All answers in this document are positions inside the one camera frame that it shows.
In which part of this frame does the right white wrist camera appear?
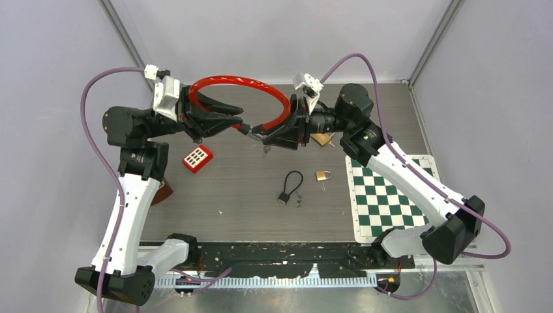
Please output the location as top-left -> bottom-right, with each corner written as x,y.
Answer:
293,72 -> 323,114

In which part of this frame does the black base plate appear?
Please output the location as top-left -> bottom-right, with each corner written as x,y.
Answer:
175,242 -> 415,278

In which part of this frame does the purple cable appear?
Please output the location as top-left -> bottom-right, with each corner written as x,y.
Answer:
320,53 -> 512,301
80,67 -> 234,313

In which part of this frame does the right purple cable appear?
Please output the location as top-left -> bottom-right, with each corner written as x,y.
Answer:
320,53 -> 512,301

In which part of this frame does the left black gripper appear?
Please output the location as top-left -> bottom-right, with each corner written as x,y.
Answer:
144,82 -> 243,143

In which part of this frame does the small key bunch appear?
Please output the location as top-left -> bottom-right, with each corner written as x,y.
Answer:
296,192 -> 302,208

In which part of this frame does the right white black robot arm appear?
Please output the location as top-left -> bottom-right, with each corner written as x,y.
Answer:
251,83 -> 485,268

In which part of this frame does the green white checkered mat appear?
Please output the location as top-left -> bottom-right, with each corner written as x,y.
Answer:
345,156 -> 459,244

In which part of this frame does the large brass padlock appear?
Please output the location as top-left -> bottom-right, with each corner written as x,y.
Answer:
310,134 -> 334,147

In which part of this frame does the red combination lock box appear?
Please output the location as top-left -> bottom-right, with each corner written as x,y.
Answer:
182,145 -> 213,173

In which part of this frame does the red cable lock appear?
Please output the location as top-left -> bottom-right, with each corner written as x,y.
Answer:
188,75 -> 291,148

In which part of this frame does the brown wooden metronome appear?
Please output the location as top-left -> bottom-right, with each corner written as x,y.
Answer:
151,177 -> 173,206

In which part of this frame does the black cable padlock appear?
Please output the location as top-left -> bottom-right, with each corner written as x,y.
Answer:
277,170 -> 304,205

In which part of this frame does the small brass padlock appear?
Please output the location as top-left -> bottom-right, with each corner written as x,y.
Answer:
315,171 -> 332,181

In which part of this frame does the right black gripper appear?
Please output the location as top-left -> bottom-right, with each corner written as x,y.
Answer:
262,95 -> 351,151

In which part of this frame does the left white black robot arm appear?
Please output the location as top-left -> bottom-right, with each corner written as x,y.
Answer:
75,87 -> 241,306

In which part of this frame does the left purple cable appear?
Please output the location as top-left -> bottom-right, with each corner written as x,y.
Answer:
80,67 -> 234,313

